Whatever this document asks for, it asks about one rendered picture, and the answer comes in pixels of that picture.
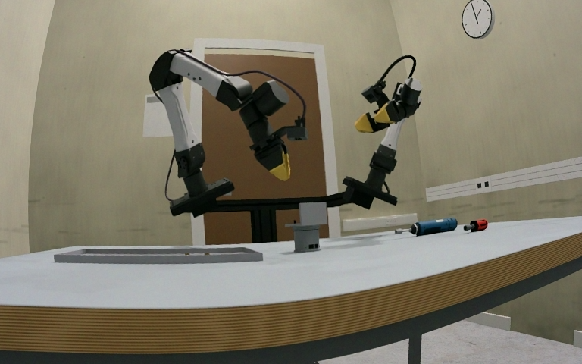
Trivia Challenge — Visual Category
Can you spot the blue cordless screwdriver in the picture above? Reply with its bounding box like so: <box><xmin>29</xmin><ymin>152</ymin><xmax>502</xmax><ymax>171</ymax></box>
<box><xmin>395</xmin><ymin>218</ymin><xmax>458</xmax><ymax>236</ymax></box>

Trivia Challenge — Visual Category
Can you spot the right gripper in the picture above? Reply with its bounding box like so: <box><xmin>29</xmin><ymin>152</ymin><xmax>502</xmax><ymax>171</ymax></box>
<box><xmin>248</xmin><ymin>121</ymin><xmax>290</xmax><ymax>181</ymax></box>

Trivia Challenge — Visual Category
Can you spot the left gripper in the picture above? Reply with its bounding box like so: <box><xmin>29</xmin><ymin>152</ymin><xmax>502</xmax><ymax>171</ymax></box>
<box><xmin>355</xmin><ymin>99</ymin><xmax>405</xmax><ymax>133</ymax></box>

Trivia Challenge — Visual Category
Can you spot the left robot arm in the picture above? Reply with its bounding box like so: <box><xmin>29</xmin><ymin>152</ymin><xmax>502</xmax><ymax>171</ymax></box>
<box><xmin>346</xmin><ymin>77</ymin><xmax>422</xmax><ymax>200</ymax></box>

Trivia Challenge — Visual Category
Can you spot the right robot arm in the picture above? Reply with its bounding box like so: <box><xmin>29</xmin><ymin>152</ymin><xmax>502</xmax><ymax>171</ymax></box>
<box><xmin>149</xmin><ymin>51</ymin><xmax>308</xmax><ymax>210</ymax></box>

